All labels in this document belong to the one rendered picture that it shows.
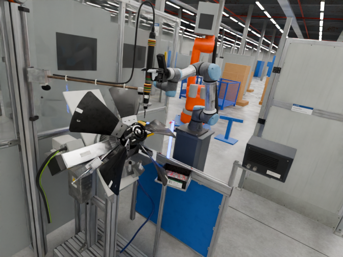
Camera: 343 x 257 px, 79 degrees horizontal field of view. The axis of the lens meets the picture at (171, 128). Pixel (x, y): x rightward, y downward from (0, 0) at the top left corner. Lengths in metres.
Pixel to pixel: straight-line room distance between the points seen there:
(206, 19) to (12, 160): 4.46
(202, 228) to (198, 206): 0.19
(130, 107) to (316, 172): 2.30
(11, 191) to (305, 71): 2.89
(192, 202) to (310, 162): 1.63
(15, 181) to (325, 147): 2.92
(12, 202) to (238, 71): 8.45
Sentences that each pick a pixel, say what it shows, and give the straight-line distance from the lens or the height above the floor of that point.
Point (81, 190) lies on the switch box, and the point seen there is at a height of 0.73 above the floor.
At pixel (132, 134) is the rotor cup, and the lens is 1.19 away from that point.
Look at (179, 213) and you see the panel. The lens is 1.93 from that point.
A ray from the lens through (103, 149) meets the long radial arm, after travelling 1.25.
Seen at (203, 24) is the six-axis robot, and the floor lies 2.35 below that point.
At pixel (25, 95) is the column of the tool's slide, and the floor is 1.33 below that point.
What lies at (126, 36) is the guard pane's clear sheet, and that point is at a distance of 2.10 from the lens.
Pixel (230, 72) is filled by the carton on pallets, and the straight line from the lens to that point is 9.27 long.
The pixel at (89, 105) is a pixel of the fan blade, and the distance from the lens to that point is 1.15.
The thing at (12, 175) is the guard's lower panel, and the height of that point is 0.74.
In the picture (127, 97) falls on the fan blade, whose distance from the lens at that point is 1.38.
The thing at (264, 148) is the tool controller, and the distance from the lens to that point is 1.33.
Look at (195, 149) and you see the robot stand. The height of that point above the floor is 0.88.
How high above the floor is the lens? 1.68
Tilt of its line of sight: 20 degrees down
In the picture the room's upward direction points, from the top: 8 degrees clockwise
